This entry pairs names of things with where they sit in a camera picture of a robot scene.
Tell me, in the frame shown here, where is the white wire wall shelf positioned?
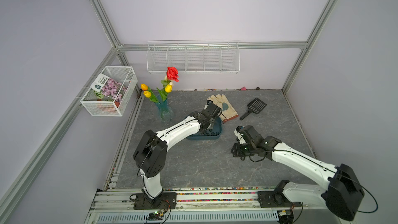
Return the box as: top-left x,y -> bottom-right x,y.
146,40 -> 240,74

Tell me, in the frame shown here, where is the beige work glove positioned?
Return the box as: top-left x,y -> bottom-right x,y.
207,94 -> 238,123

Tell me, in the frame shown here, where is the yellow tulip upper left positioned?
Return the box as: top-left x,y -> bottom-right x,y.
141,84 -> 149,91

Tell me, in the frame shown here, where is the teal plastic storage box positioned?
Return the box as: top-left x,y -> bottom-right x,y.
187,117 -> 222,141

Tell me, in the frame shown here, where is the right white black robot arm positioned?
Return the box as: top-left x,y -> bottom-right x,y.
231,125 -> 365,222

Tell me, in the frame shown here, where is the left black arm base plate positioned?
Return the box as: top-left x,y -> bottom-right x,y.
131,192 -> 177,210

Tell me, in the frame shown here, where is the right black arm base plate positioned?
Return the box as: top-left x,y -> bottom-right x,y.
257,190 -> 302,209

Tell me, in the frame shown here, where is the yellow tulip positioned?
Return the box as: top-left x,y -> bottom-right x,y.
141,84 -> 149,91
164,84 -> 173,93
144,91 -> 152,98

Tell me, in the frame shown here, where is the red artificial rose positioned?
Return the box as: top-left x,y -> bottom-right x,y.
166,67 -> 179,82

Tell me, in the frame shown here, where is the black slotted plastic scoop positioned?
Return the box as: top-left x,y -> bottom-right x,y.
239,97 -> 267,120

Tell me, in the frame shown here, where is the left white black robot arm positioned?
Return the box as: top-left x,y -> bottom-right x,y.
133,100 -> 222,200

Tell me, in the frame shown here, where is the yellow tulip right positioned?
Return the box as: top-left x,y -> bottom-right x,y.
164,84 -> 173,93

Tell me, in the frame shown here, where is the aluminium front rail frame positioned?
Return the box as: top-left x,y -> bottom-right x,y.
84,187 -> 345,224

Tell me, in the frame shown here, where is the purple flower seed packet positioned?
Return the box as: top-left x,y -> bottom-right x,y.
90,74 -> 127,103

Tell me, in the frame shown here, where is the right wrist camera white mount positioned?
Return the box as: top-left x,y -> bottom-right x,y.
234,130 -> 246,145

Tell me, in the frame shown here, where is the teal glass flower vase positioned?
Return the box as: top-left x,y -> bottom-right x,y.
155,100 -> 174,123

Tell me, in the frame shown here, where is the white wire side basket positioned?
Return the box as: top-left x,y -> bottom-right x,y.
80,66 -> 137,117

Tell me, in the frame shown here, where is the yellow tulip lower left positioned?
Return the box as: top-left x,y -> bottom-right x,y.
144,91 -> 152,98

